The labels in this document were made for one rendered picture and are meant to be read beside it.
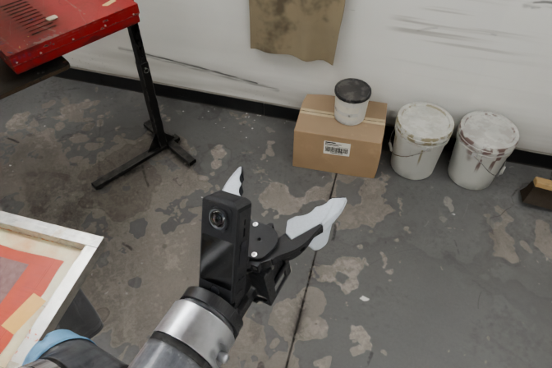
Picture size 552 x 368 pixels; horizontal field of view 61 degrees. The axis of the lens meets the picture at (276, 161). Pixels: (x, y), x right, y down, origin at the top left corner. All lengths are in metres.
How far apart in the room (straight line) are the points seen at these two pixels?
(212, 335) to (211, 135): 2.67
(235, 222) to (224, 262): 0.05
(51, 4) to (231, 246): 1.98
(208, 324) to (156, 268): 2.06
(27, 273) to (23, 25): 1.11
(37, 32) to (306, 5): 1.29
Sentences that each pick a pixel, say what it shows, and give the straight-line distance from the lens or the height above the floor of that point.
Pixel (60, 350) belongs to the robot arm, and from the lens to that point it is 0.62.
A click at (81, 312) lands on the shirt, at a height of 0.69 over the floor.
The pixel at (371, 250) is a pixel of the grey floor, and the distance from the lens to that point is 2.58.
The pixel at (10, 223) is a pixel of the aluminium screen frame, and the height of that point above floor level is 0.99.
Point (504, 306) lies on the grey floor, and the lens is 2.61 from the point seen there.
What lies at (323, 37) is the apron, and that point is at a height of 0.69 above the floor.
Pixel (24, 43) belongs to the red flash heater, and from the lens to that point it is 2.13.
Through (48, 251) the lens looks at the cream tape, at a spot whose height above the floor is 0.96.
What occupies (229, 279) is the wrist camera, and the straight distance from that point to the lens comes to 0.49.
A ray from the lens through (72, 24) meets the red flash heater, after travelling 2.17.
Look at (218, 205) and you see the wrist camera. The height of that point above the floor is 1.76.
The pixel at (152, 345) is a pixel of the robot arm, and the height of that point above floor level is 1.69.
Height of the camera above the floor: 2.13
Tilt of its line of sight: 47 degrees down
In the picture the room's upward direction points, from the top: straight up
